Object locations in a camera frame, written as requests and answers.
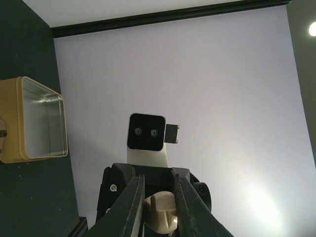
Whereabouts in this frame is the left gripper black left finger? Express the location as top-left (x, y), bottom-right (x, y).
top-left (85, 175), bottom-right (145, 237)

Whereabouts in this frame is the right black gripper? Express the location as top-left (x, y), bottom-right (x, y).
top-left (96, 163), bottom-right (212, 221)

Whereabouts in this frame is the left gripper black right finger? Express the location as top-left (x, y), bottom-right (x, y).
top-left (174, 174), bottom-right (232, 237)

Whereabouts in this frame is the light chess piece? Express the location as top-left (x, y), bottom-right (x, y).
top-left (143, 191), bottom-right (178, 235)

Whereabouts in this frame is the silver metal tin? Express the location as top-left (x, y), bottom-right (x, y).
top-left (0, 77), bottom-right (68, 163)

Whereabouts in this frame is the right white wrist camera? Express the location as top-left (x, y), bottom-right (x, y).
top-left (126, 113), bottom-right (179, 168)

